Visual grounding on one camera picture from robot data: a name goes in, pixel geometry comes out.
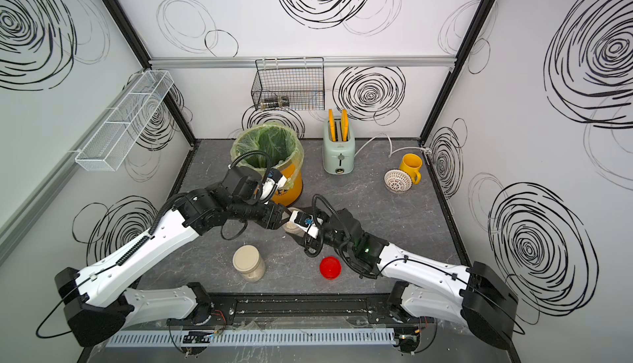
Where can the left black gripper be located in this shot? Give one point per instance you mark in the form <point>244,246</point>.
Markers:
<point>274,215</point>

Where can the yellow trash bin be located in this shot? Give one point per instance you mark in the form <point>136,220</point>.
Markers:
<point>293,188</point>

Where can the red jar lid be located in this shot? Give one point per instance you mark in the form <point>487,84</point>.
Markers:
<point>330,268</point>

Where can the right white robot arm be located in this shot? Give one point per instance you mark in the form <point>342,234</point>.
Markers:
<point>473,296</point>

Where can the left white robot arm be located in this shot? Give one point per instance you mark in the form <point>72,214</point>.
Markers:
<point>99,299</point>

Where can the cream lid oatmeal jar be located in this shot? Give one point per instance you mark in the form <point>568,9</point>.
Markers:
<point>249,263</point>

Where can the green plastic bin liner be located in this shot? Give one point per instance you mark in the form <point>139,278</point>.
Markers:
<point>281,143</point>

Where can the mint green toaster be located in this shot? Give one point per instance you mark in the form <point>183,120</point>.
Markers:
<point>338,156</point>

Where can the white round sink strainer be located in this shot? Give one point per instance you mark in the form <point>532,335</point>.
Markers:
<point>397,181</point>

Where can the yellow mug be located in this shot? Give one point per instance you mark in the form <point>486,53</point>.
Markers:
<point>411,165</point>

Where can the right yellow toast slice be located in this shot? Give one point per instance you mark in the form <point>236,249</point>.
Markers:
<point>344,125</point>

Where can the yellow toast slice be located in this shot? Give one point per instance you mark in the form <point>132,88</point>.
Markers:
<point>332,126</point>
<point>344,125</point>

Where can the dark item in basket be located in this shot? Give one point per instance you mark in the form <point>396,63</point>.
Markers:
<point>274,102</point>

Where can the left yellow toast slice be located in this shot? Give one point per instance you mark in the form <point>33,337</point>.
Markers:
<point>332,126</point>

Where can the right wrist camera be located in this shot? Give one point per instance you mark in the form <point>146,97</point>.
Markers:
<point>309,226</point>

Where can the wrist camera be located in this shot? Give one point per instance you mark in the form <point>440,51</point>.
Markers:
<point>309,226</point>
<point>274,181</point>

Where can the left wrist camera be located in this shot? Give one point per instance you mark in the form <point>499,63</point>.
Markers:
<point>274,181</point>

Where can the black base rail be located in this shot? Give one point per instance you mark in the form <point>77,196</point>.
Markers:
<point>230,309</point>

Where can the white slotted cable duct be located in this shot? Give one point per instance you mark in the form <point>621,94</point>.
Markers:
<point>253,338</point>

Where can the black wire wall basket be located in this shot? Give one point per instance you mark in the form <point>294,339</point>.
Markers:
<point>301,79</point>

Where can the white wire wall shelf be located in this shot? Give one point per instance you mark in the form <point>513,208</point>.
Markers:
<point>132,111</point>

